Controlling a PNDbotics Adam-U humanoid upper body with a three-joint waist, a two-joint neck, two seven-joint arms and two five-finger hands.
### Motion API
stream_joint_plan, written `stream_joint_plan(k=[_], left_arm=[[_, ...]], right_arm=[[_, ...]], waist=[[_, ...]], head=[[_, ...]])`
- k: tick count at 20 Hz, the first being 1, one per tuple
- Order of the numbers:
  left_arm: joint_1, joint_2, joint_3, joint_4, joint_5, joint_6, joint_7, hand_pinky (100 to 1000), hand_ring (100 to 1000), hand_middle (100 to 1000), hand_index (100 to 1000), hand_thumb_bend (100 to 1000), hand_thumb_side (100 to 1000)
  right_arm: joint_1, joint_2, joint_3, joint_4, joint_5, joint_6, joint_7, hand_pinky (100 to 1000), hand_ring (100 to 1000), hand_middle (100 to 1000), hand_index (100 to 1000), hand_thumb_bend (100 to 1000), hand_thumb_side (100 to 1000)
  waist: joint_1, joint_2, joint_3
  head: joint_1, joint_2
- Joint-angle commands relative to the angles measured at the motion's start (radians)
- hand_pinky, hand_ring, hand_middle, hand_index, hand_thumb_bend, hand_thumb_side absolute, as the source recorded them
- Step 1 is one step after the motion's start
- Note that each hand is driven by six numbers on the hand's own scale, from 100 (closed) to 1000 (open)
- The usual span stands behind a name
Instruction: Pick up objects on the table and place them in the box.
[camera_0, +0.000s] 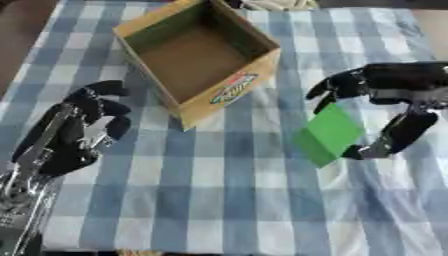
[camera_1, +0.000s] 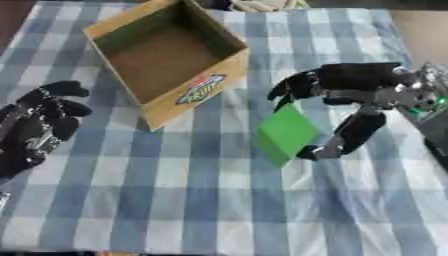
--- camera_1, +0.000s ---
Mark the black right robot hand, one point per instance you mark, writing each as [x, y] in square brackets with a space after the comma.
[356, 80]

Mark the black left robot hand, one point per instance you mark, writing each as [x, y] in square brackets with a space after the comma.
[36, 123]

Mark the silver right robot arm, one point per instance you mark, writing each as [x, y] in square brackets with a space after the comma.
[430, 113]

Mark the tan cardboard box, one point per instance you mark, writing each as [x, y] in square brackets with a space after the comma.
[166, 61]

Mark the pale crumpled object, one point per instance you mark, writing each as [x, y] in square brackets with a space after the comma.
[265, 4]

